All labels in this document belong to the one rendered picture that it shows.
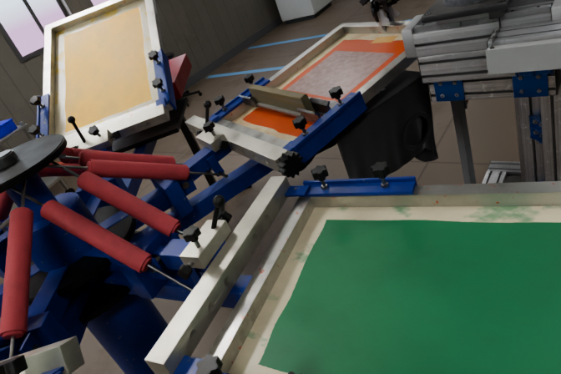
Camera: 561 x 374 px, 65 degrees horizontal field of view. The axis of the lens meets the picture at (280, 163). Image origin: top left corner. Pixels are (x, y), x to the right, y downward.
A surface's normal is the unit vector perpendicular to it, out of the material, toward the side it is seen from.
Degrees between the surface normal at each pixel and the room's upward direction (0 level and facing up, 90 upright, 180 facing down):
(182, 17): 90
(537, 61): 90
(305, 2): 90
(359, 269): 0
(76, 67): 32
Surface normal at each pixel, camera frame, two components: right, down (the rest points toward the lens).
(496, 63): -0.53, 0.57
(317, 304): -0.33, -0.82
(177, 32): 0.78, 0.04
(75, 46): -0.23, -0.45
